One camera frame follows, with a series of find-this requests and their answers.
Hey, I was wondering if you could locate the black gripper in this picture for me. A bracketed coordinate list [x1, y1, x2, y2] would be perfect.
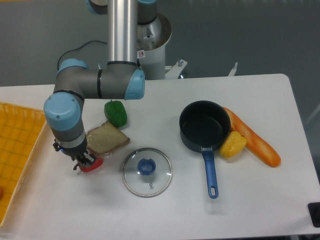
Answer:
[53, 139, 96, 169]

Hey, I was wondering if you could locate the slice of toast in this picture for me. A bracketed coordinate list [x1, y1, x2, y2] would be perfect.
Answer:
[86, 121, 130, 155]

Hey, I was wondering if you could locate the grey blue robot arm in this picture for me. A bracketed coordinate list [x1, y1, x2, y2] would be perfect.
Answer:
[43, 0, 158, 172]

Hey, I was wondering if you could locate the red bell pepper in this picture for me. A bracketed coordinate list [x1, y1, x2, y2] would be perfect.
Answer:
[80, 157, 103, 173]

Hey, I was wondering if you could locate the green bell pepper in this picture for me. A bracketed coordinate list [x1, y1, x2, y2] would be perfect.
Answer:
[104, 100, 128, 128]

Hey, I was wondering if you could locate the glass pot lid blue knob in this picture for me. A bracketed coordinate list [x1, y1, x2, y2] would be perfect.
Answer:
[122, 147, 173, 198]

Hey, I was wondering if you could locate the orange plastic basket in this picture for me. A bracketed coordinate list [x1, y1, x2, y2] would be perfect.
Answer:
[0, 102, 47, 226]

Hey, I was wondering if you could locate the yellow bell pepper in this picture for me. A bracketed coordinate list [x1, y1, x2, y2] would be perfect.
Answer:
[219, 131, 247, 159]

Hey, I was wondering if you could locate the orange baguette bread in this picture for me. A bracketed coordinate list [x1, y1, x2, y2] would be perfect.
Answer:
[223, 107, 281, 168]

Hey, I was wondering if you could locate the black device at table corner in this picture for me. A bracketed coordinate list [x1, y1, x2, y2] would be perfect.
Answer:
[307, 202, 320, 228]

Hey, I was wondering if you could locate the dark saucepan blue handle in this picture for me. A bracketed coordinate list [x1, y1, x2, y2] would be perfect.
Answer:
[179, 100, 231, 199]

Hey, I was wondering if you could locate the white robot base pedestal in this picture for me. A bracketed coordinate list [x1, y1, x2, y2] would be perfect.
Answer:
[137, 13, 188, 80]

